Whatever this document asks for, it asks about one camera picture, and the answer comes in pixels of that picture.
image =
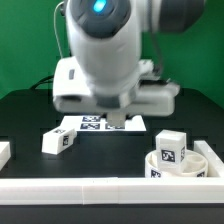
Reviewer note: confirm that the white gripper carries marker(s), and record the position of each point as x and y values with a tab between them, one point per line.
72	94

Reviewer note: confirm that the white round stool seat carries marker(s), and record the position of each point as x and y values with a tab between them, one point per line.
195	165

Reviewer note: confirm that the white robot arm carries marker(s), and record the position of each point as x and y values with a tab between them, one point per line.
105	72

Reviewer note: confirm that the white marker sheet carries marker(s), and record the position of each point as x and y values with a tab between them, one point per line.
96	123

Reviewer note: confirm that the white block at left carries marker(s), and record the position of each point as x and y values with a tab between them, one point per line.
5	153

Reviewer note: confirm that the white right rail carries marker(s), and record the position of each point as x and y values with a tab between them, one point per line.
215	164

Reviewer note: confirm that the white rail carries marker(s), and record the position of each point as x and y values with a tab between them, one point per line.
215	164
84	191

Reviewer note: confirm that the white front rail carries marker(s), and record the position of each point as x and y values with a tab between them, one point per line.
84	191

